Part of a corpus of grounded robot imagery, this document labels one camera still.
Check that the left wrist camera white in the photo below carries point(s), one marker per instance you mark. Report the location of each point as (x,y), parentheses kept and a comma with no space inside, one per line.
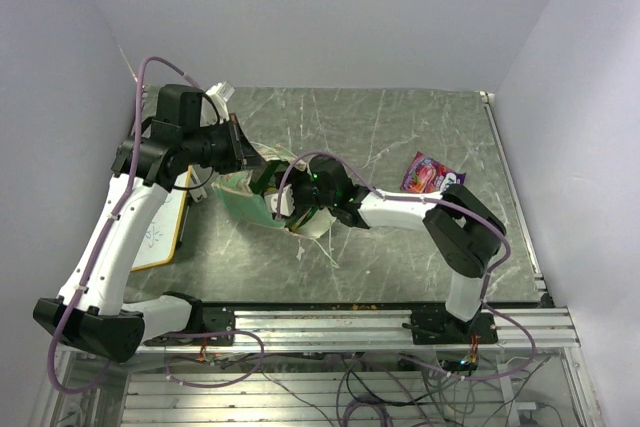
(220,94)

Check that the small whiteboard yellow frame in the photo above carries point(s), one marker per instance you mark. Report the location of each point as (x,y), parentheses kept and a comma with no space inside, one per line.
(161,238)

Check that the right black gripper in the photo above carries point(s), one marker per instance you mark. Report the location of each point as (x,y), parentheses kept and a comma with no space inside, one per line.
(298,174)

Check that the yellow green snack packet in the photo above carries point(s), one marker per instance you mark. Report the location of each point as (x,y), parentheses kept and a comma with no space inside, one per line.
(301,219)

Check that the green paper bag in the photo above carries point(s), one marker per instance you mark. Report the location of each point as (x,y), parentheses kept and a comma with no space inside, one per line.
(234,192)

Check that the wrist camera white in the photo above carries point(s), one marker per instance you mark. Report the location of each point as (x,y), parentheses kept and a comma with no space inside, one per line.
(280,203)
(220,94)

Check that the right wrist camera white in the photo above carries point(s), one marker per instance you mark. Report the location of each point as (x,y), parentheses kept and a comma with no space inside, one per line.
(280,203)

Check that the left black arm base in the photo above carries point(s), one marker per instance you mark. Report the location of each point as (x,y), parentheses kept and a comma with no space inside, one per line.
(214,319)

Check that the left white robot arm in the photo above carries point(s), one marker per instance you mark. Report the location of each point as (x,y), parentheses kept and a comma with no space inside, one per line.
(89,312)

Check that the aluminium rail frame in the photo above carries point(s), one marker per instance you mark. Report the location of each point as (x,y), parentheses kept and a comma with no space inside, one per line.
(380,329)

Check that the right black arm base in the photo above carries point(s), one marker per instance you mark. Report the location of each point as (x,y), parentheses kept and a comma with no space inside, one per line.
(434,325)

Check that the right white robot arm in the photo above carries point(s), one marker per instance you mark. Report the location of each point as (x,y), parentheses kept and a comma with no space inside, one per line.
(466,233)

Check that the purple candy packet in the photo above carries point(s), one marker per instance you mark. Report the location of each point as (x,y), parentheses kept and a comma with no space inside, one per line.
(427,175)

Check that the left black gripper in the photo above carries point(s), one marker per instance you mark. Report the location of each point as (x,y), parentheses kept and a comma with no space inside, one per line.
(239,153)

